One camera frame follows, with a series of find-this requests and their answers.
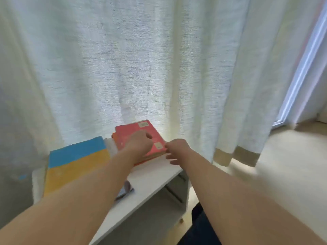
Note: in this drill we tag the person's left forearm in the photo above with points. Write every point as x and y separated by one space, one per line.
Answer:
76 201

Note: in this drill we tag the person's right forearm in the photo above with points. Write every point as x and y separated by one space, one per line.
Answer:
242 201

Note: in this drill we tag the red book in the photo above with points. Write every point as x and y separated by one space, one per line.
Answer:
127 132

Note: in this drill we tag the person's left thumb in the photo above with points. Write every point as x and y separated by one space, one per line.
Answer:
147 135

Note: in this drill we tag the person's dark trouser leg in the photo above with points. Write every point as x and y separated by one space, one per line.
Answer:
201 227

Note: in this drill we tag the dark grey booklet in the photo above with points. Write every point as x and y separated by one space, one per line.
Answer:
125 188

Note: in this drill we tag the person's right hand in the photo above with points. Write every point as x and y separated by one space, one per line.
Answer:
180 150

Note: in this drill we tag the orange book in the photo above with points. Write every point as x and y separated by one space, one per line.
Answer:
115 141

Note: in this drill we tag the white curtain with beige hem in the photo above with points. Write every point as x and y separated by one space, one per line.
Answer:
143 61

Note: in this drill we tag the person's right thumb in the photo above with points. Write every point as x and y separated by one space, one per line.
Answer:
169 145

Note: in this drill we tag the blue and yellow book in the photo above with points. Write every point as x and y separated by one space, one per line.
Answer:
74 163

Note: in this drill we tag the white side table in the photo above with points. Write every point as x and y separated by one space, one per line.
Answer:
150 181

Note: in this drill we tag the white window frame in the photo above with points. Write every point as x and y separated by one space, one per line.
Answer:
301 73

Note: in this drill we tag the person's left hand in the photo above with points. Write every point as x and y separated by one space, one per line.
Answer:
136 147

